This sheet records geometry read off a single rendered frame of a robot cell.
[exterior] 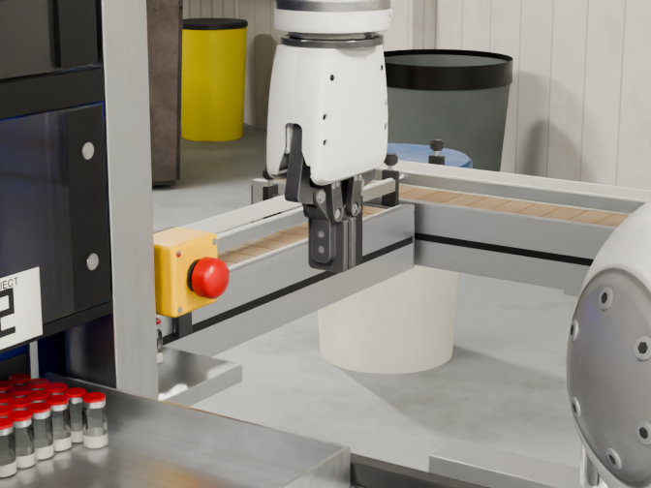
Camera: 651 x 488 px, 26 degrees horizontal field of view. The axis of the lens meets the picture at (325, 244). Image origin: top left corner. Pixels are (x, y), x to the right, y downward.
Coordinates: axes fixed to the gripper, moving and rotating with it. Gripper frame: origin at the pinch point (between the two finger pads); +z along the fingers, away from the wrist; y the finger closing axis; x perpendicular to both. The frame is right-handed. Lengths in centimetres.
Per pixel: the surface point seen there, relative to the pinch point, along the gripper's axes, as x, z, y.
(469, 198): -35, 17, -90
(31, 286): -27.9, 6.9, 3.7
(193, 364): -32.1, 22.5, -23.0
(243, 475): -10.4, 22.2, -2.4
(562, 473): -18, 55, -89
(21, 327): -27.9, 10.2, 5.1
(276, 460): -9.2, 21.6, -5.5
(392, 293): -138, 86, -245
